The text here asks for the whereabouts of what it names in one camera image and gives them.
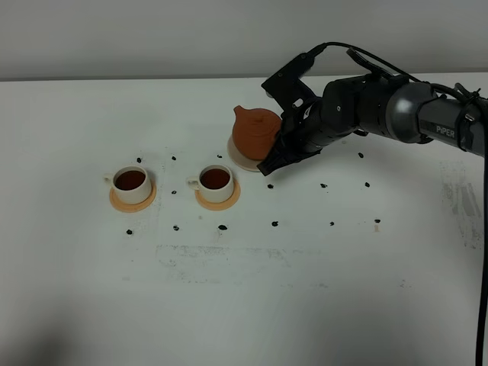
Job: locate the right white teacup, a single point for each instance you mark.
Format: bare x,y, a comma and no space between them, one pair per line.
214,183

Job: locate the left white teacup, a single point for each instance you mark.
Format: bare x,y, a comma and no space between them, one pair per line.
131,184

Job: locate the brown clay teapot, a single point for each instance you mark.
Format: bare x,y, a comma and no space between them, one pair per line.
255,131

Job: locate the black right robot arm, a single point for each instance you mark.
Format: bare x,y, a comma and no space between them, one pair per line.
387,102

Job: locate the white teacup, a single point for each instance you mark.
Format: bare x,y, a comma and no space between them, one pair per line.
214,183
131,184

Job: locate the beige teapot coaster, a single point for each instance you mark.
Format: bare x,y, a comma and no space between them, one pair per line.
239,159

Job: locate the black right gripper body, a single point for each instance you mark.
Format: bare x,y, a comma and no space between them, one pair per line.
303,134

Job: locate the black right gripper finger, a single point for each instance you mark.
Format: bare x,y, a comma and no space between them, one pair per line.
278,157

